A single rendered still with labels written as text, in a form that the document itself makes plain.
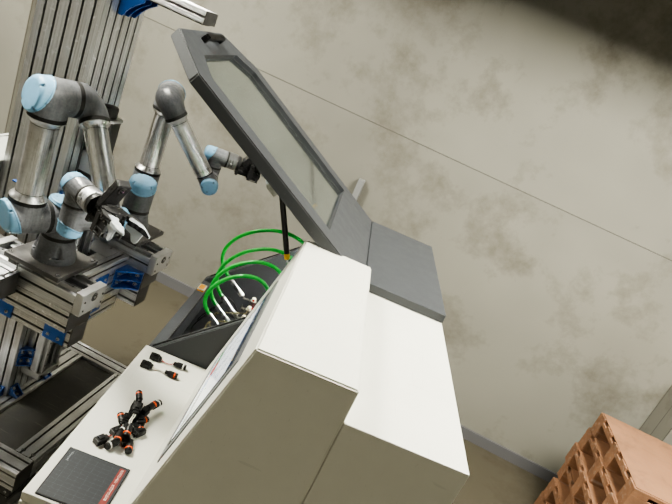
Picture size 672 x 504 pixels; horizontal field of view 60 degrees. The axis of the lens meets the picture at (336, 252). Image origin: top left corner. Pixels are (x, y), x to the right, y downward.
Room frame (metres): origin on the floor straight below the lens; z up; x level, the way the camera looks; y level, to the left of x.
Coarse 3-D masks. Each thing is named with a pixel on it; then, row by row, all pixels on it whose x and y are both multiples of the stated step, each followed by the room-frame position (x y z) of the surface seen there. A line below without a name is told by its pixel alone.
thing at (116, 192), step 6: (120, 180) 1.49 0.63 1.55; (114, 186) 1.48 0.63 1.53; (120, 186) 1.48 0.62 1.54; (126, 186) 1.49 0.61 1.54; (108, 192) 1.49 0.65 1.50; (114, 192) 1.48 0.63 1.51; (120, 192) 1.49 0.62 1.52; (126, 192) 1.50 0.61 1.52; (102, 198) 1.49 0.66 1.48; (108, 198) 1.49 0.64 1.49; (114, 198) 1.50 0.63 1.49; (120, 198) 1.51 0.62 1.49; (102, 204) 1.49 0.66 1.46; (114, 204) 1.52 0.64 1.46
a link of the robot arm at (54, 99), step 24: (24, 96) 1.67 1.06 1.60; (48, 96) 1.65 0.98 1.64; (72, 96) 1.72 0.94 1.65; (48, 120) 1.67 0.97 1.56; (48, 144) 1.69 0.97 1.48; (24, 168) 1.67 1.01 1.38; (48, 168) 1.72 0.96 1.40; (24, 192) 1.67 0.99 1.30; (0, 216) 1.67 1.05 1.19; (24, 216) 1.67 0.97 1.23; (48, 216) 1.74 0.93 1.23
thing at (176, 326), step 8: (208, 288) 2.27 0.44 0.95; (192, 296) 2.14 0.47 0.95; (200, 296) 2.17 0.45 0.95; (184, 304) 2.05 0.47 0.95; (192, 304) 2.08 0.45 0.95; (200, 304) 2.22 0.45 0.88; (176, 312) 1.98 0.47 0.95; (184, 312) 2.00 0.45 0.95; (192, 312) 2.10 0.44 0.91; (176, 320) 1.92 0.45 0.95; (184, 320) 1.96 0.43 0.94; (168, 328) 1.85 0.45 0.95; (176, 328) 1.87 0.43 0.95; (184, 328) 2.05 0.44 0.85; (160, 336) 1.78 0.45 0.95; (168, 336) 1.80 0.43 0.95; (176, 336) 1.93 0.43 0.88
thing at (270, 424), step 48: (288, 288) 1.29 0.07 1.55; (336, 288) 1.42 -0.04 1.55; (288, 336) 1.07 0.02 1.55; (336, 336) 1.16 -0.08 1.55; (240, 384) 0.98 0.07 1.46; (288, 384) 0.98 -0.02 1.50; (336, 384) 0.99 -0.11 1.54; (192, 432) 0.98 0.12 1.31; (240, 432) 0.98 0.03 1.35; (288, 432) 0.98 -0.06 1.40; (336, 432) 0.99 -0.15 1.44; (144, 480) 1.06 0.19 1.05; (192, 480) 0.98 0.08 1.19; (240, 480) 0.98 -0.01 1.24; (288, 480) 0.99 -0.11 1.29
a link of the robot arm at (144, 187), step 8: (136, 176) 2.32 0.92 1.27; (144, 176) 2.36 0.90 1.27; (136, 184) 2.27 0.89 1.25; (144, 184) 2.29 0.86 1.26; (152, 184) 2.32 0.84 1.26; (128, 192) 2.28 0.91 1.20; (136, 192) 2.27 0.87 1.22; (144, 192) 2.28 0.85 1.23; (152, 192) 2.31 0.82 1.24; (128, 200) 2.27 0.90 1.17; (136, 200) 2.27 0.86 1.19; (144, 200) 2.29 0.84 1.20; (152, 200) 2.34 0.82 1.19; (128, 208) 2.27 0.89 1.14; (136, 208) 2.27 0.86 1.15; (144, 208) 2.29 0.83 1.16
